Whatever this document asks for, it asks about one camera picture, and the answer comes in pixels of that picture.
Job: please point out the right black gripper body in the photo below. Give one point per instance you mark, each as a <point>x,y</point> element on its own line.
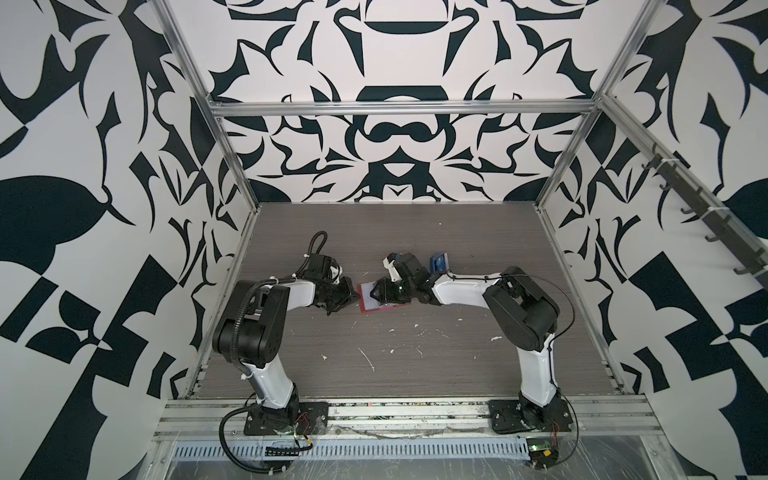
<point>396,289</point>

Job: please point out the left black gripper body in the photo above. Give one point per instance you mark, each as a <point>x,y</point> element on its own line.
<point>339,295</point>

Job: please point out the blue card box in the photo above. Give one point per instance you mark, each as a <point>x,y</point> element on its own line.
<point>439,263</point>

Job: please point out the red leather card holder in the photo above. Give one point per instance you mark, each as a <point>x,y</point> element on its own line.
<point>369,304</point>

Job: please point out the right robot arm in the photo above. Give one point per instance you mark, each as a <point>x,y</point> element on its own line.
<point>525,313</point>

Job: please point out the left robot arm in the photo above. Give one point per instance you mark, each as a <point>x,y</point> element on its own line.
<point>250,331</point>

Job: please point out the small circuit board left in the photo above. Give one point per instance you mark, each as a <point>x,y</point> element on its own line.
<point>296,450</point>

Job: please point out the small circuit board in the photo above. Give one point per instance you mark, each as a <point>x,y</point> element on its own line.
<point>296,450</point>
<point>543,454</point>

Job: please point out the small circuit board right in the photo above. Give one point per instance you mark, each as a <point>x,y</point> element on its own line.
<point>543,454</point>

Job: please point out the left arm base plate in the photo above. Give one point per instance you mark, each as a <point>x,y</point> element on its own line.
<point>304,417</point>

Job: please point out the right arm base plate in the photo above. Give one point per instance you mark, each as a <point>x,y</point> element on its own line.
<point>512,416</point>

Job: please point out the wall hook rack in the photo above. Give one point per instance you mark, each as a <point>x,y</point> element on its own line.
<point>703,205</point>

